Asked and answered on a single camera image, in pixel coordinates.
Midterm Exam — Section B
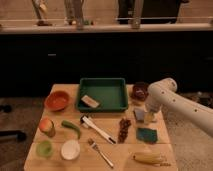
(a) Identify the light green cup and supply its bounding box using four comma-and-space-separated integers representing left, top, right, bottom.
36, 140, 53, 158

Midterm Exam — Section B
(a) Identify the purple grape bunch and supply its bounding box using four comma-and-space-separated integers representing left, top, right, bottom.
118, 118, 131, 143

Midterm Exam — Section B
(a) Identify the orange bowl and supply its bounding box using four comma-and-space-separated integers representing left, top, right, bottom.
44, 91, 70, 111

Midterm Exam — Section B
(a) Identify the yellow corn cob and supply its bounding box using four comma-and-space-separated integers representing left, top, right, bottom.
133, 152, 170, 166

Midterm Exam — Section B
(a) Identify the black office chair base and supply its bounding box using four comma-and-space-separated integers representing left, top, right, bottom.
0, 105, 27, 141

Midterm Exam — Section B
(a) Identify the green chili pepper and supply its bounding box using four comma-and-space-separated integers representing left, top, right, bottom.
61, 120, 81, 139

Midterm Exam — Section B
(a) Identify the green sponge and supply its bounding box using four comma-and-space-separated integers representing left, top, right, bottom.
136, 128, 158, 143

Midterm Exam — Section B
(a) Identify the silver fork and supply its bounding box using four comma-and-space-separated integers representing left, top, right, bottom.
88, 138, 114, 169

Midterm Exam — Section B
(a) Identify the green plastic tray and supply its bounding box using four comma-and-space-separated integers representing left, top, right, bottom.
75, 78, 128, 113

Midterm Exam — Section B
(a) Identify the white handled peeler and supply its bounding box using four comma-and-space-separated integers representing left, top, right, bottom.
80, 115, 116, 144

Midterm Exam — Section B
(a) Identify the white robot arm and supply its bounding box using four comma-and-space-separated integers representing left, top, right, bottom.
145, 78, 213, 137

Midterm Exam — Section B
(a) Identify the dark red bowl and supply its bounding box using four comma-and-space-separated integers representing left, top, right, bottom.
131, 82, 149, 101

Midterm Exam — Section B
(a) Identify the orange green cup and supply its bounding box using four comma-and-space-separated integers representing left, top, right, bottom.
39, 118, 56, 137

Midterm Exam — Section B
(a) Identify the beige soap bar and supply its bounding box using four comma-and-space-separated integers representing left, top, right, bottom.
81, 95, 99, 108

